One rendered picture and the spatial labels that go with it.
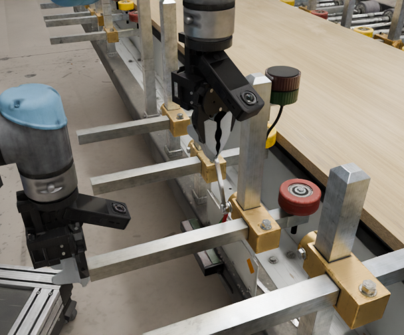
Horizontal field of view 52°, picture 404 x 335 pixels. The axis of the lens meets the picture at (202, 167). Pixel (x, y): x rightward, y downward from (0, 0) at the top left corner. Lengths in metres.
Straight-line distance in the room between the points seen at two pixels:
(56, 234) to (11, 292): 1.02
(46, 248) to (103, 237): 1.42
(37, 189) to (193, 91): 0.27
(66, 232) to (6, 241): 1.57
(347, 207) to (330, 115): 0.63
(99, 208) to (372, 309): 0.41
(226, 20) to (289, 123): 0.52
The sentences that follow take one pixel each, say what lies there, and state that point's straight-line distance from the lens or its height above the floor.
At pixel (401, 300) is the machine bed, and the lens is 0.88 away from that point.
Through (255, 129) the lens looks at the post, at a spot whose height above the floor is 1.05.
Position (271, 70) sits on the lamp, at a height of 1.14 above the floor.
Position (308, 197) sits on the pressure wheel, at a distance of 0.82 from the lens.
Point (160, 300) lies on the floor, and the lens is 1.80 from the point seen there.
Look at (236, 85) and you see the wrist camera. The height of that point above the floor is 1.16.
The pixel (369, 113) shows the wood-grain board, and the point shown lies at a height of 0.90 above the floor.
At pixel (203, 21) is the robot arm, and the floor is 1.24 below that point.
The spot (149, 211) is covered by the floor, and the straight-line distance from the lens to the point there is 2.21.
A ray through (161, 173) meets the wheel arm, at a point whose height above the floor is 0.85.
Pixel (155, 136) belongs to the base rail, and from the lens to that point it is 1.42.
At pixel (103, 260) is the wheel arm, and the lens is 0.76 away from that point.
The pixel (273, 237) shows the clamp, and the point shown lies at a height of 0.85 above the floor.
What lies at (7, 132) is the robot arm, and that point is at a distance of 0.57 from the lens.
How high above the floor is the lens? 1.39
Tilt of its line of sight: 33 degrees down
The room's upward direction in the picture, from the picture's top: straight up
